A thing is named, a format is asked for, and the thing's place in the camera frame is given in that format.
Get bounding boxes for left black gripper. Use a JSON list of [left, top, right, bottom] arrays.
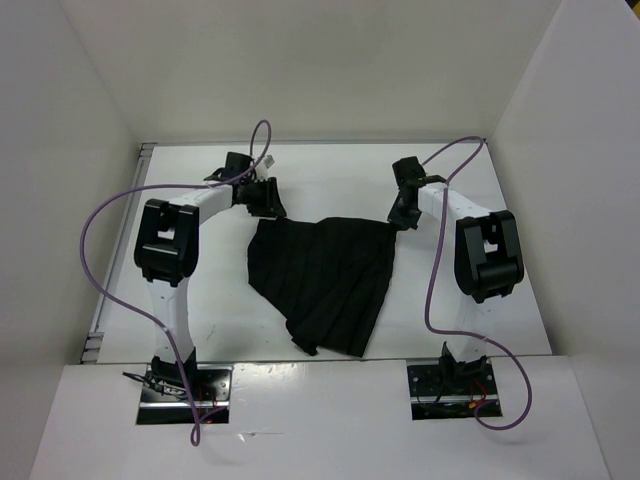
[[241, 176, 286, 218]]

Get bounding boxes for black skirt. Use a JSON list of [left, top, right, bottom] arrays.
[[247, 217, 397, 358]]

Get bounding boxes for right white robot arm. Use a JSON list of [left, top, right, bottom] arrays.
[[388, 180, 524, 393]]

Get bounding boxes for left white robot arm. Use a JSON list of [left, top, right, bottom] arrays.
[[134, 177, 286, 400]]

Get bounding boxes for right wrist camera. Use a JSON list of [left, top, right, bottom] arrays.
[[392, 156, 427, 188]]

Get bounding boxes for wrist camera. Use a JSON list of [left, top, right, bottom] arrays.
[[392, 156, 427, 188], [221, 152, 253, 179]]

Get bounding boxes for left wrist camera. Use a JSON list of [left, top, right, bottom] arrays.
[[221, 152, 253, 179]]

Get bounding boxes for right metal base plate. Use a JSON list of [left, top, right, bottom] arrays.
[[406, 360, 502, 421]]

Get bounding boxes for metal base plate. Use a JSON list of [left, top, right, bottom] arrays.
[[136, 366, 232, 426], [406, 360, 502, 421]]

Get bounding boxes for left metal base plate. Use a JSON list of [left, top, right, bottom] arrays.
[[136, 366, 232, 426]]

